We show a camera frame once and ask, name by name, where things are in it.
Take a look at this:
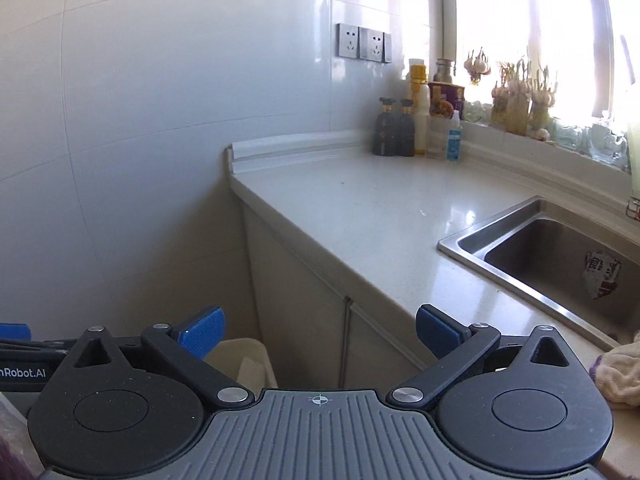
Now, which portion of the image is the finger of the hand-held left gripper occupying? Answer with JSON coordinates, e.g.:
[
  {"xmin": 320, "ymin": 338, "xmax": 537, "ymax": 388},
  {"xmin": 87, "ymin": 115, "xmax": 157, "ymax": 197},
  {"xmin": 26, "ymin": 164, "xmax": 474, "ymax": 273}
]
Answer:
[{"xmin": 0, "ymin": 323, "xmax": 76, "ymax": 352}]

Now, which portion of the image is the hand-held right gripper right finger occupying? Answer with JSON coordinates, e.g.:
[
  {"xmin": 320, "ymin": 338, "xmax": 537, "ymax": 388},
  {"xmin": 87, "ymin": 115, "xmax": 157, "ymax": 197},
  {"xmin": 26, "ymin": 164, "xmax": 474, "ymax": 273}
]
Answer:
[{"xmin": 391, "ymin": 304, "xmax": 580, "ymax": 406}]

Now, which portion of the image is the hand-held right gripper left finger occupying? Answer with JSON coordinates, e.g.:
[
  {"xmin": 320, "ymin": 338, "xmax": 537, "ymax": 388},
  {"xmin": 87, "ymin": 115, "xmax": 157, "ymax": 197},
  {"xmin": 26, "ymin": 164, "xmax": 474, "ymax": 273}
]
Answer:
[{"xmin": 62, "ymin": 306, "xmax": 255, "ymax": 408}]

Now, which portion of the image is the beige plastic bin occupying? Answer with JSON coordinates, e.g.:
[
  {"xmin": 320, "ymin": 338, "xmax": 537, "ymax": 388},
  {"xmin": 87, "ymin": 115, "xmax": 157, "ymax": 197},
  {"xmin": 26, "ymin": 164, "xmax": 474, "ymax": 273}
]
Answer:
[{"xmin": 204, "ymin": 338, "xmax": 279, "ymax": 397}]

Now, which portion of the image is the person's left forearm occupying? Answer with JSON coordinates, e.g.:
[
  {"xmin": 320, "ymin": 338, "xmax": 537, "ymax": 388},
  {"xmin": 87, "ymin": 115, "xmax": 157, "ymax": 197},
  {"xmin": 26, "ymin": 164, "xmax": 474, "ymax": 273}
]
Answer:
[{"xmin": 0, "ymin": 395, "xmax": 40, "ymax": 480}]

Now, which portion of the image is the white base cabinet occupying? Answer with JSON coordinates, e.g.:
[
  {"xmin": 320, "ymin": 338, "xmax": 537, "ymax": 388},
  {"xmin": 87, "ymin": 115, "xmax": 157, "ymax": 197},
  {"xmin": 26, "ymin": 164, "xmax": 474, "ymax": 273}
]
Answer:
[{"xmin": 241, "ymin": 195, "xmax": 441, "ymax": 392}]

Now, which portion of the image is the stainless steel sink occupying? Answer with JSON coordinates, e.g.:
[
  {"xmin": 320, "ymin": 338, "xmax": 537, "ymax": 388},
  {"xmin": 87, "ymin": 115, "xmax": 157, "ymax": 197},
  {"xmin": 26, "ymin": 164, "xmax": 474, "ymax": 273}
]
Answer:
[{"xmin": 437, "ymin": 194, "xmax": 640, "ymax": 353}]

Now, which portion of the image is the red and white sticker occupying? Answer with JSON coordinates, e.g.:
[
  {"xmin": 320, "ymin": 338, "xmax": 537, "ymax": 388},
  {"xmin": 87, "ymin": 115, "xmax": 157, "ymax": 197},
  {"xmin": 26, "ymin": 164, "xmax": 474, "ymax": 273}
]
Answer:
[{"xmin": 581, "ymin": 251, "xmax": 624, "ymax": 301}]

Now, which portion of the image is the cream dish cloth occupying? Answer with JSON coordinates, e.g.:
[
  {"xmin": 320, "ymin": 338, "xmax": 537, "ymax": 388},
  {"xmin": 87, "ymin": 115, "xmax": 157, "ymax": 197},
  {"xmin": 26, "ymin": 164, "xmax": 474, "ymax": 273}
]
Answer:
[{"xmin": 589, "ymin": 331, "xmax": 640, "ymax": 407}]

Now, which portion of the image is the clear plastic bottle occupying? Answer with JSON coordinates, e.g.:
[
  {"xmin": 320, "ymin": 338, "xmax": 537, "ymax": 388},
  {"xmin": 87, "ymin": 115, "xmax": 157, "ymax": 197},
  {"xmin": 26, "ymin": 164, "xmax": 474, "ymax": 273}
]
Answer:
[{"xmin": 426, "ymin": 115, "xmax": 449, "ymax": 159}]

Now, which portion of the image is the small blue label bottle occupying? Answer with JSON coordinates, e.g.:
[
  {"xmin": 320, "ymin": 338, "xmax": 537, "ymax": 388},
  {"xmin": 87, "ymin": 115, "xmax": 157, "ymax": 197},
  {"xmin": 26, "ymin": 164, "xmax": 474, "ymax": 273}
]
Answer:
[{"xmin": 446, "ymin": 109, "xmax": 464, "ymax": 162}]

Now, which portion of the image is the white bottle with yellow cap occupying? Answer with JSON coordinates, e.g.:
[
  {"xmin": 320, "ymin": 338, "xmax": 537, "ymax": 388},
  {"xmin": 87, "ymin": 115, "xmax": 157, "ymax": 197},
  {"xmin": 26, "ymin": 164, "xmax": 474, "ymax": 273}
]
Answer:
[{"xmin": 407, "ymin": 58, "xmax": 432, "ymax": 156}]

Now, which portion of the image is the purple snack bag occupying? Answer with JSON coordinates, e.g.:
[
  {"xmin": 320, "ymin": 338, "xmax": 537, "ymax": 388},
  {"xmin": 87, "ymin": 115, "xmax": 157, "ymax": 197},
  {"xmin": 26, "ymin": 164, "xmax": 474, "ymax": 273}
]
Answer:
[{"xmin": 428, "ymin": 82, "xmax": 467, "ymax": 120}]

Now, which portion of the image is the jar of sprouting garlic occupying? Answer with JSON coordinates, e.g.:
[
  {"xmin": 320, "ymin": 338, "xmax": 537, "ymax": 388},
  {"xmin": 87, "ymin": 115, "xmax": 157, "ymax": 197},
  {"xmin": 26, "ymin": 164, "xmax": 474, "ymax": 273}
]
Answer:
[
  {"xmin": 491, "ymin": 57, "xmax": 532, "ymax": 136},
  {"xmin": 529, "ymin": 64, "xmax": 559, "ymax": 132}
]

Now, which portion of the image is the row of glass jars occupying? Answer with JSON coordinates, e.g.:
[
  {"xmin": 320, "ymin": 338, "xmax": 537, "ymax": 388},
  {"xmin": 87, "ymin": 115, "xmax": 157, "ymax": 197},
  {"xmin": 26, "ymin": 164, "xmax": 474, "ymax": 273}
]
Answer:
[{"xmin": 552, "ymin": 110, "xmax": 632, "ymax": 173}]

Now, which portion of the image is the hanging garlic bunch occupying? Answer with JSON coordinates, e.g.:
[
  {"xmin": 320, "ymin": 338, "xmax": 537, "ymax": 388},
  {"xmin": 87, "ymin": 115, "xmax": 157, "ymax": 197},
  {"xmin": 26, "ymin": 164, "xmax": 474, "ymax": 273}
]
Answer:
[{"xmin": 463, "ymin": 47, "xmax": 492, "ymax": 86}]

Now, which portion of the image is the pale green bottle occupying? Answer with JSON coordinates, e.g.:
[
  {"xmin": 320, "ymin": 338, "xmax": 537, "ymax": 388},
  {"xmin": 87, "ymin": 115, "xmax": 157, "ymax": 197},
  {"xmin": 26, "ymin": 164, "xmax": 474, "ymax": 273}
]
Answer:
[{"xmin": 626, "ymin": 107, "xmax": 640, "ymax": 177}]

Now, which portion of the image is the white vertical pipe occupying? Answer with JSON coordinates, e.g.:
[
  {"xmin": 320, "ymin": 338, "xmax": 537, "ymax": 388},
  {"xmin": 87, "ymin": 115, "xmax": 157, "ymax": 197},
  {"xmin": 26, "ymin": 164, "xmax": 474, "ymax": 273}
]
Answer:
[{"xmin": 440, "ymin": 0, "xmax": 460, "ymax": 62}]

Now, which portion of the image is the grey wall socket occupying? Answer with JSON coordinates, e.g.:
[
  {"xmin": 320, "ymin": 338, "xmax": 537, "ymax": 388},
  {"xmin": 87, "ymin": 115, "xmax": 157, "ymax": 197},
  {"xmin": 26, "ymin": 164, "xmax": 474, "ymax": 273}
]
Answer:
[
  {"xmin": 337, "ymin": 23, "xmax": 362, "ymax": 59},
  {"xmin": 359, "ymin": 26, "xmax": 386, "ymax": 63}
]

